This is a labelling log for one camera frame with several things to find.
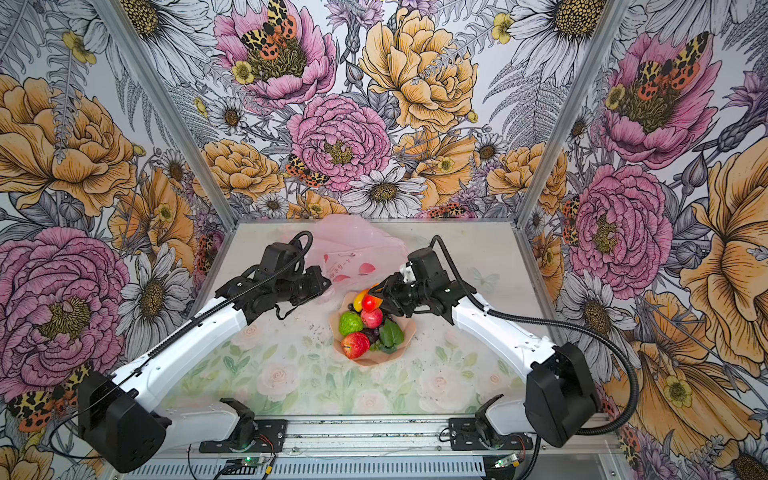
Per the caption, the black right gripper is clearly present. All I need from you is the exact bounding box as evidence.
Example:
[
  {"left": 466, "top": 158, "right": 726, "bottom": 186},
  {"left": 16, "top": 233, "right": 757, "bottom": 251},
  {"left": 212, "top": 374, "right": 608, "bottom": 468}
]
[{"left": 369, "top": 271, "right": 431, "bottom": 319}]

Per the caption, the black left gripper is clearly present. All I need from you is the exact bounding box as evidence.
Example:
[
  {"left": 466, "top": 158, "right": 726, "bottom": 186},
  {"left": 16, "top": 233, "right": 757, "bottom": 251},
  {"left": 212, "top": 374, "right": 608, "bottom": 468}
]
[{"left": 275, "top": 266, "right": 330, "bottom": 306}]

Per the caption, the red yellow mango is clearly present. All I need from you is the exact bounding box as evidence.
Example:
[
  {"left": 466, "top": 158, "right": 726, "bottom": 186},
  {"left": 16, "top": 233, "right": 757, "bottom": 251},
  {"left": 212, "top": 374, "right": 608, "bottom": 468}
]
[{"left": 361, "top": 294, "right": 383, "bottom": 312}]

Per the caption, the pink peach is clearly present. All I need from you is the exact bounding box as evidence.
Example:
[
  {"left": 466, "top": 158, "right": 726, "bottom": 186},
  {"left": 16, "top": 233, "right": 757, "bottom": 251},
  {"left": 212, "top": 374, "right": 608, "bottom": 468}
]
[{"left": 360, "top": 308, "right": 384, "bottom": 329}]

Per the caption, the pink flower-shaped bowl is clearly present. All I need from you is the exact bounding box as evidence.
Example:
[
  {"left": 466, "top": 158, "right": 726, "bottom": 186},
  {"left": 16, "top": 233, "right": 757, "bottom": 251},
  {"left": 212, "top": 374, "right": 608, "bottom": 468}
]
[{"left": 329, "top": 291, "right": 417, "bottom": 367}]

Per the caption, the pink plastic bag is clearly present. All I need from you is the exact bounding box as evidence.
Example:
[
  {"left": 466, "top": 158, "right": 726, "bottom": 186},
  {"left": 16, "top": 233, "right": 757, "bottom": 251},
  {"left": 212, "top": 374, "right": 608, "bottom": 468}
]
[{"left": 306, "top": 214, "right": 408, "bottom": 301}]

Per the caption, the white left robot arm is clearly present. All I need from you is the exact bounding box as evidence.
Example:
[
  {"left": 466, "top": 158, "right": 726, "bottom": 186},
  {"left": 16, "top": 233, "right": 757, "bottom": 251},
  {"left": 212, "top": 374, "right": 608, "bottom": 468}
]
[{"left": 77, "top": 266, "right": 331, "bottom": 473}]

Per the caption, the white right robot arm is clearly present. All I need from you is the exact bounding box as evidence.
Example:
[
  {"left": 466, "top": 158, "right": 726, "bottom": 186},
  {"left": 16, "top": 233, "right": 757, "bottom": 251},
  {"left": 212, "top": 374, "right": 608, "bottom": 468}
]
[{"left": 369, "top": 273, "right": 600, "bottom": 447}]

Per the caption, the orange yellow mango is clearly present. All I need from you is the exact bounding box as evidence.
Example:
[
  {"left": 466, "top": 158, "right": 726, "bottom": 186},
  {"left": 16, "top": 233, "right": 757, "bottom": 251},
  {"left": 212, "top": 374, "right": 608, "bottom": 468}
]
[{"left": 352, "top": 290, "right": 368, "bottom": 313}]

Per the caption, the dark grape bunch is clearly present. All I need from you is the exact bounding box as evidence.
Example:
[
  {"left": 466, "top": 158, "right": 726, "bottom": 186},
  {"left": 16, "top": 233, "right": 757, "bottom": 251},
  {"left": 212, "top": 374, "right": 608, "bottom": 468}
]
[{"left": 362, "top": 328, "right": 383, "bottom": 349}]

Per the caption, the green lime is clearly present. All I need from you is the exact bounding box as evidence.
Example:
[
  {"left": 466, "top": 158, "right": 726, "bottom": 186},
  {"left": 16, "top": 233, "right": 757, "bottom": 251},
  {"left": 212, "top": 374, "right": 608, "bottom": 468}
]
[{"left": 339, "top": 311, "right": 364, "bottom": 337}]

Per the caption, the red apple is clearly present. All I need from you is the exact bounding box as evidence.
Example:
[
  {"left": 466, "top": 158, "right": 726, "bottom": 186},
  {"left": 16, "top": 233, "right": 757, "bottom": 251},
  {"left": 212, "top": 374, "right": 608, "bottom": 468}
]
[{"left": 341, "top": 332, "right": 371, "bottom": 360}]

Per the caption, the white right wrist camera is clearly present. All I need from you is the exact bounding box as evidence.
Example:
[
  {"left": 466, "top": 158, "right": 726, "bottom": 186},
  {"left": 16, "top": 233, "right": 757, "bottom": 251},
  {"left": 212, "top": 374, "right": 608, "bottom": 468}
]
[{"left": 400, "top": 264, "right": 416, "bottom": 284}]

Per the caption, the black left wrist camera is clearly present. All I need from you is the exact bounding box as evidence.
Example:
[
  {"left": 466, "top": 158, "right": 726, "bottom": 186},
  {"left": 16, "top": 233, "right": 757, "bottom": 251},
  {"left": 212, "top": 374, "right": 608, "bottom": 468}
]
[{"left": 254, "top": 242, "right": 301, "bottom": 280}]

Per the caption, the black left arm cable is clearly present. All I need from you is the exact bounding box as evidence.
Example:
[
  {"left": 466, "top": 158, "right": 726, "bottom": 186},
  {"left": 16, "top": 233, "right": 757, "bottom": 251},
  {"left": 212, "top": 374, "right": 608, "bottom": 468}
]
[{"left": 47, "top": 230, "right": 314, "bottom": 463}]

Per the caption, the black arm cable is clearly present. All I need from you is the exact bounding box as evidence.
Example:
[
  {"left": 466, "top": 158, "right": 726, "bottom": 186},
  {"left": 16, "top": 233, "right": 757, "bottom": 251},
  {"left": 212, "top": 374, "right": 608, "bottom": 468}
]
[
  {"left": 47, "top": 230, "right": 314, "bottom": 463},
  {"left": 428, "top": 234, "right": 641, "bottom": 480}
]

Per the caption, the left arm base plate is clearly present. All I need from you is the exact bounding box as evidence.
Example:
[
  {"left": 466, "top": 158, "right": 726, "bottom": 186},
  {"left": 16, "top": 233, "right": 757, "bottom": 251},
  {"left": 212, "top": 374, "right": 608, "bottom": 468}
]
[{"left": 198, "top": 419, "right": 288, "bottom": 454}]

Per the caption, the aluminium front rail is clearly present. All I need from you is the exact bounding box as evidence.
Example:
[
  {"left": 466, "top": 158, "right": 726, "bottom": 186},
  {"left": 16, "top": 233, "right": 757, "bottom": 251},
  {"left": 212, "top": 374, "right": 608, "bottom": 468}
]
[{"left": 128, "top": 414, "right": 633, "bottom": 479}]

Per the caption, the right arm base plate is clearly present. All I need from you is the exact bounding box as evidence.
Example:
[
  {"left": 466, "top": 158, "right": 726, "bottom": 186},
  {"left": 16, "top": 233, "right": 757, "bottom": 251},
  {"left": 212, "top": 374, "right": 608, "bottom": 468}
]
[{"left": 447, "top": 417, "right": 534, "bottom": 452}]

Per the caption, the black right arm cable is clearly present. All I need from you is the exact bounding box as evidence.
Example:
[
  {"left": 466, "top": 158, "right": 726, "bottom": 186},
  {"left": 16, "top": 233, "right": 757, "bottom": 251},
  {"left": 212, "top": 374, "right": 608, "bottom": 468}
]
[{"left": 428, "top": 234, "right": 641, "bottom": 480}]

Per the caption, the left aluminium corner post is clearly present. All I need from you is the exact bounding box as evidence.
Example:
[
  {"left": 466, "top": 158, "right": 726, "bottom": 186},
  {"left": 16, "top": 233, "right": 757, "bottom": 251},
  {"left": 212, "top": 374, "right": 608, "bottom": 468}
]
[{"left": 94, "top": 1, "right": 237, "bottom": 232}]

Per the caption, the aluminium corner post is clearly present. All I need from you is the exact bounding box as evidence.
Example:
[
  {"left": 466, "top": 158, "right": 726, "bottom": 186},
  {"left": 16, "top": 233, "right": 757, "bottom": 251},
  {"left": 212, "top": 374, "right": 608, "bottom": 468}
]
[
  {"left": 515, "top": 1, "right": 629, "bottom": 230},
  {"left": 94, "top": 1, "right": 237, "bottom": 232}
]

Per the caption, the right aluminium corner post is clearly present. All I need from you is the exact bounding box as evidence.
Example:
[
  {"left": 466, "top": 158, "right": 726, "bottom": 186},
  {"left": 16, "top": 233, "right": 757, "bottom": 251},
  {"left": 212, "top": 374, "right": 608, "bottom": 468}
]
[{"left": 515, "top": 1, "right": 629, "bottom": 230}]

